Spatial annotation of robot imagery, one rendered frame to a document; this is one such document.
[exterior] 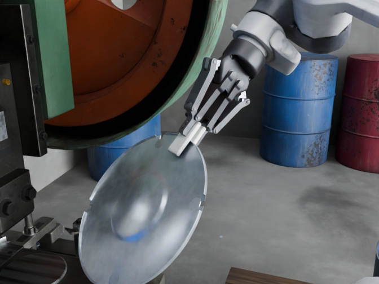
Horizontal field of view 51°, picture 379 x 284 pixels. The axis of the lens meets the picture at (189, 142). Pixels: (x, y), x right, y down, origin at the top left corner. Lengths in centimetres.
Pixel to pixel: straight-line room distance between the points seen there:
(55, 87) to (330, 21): 51
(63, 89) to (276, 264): 161
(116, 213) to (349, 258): 177
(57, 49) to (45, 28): 5
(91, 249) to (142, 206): 13
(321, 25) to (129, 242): 47
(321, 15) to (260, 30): 11
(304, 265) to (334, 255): 20
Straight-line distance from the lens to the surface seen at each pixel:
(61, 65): 84
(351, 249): 243
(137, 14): 98
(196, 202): 62
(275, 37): 73
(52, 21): 82
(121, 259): 68
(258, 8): 76
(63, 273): 83
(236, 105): 74
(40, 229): 105
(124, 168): 79
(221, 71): 71
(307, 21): 70
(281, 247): 233
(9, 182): 77
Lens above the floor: 127
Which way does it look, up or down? 19 degrees down
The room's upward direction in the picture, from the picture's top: straight up
